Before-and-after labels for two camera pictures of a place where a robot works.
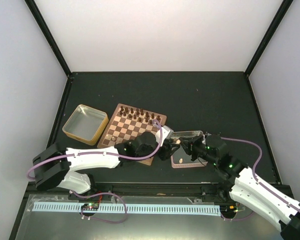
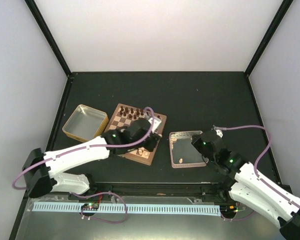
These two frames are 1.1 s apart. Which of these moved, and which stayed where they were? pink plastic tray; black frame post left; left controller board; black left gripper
Moved: black left gripper
Stayed: black frame post left; left controller board; pink plastic tray
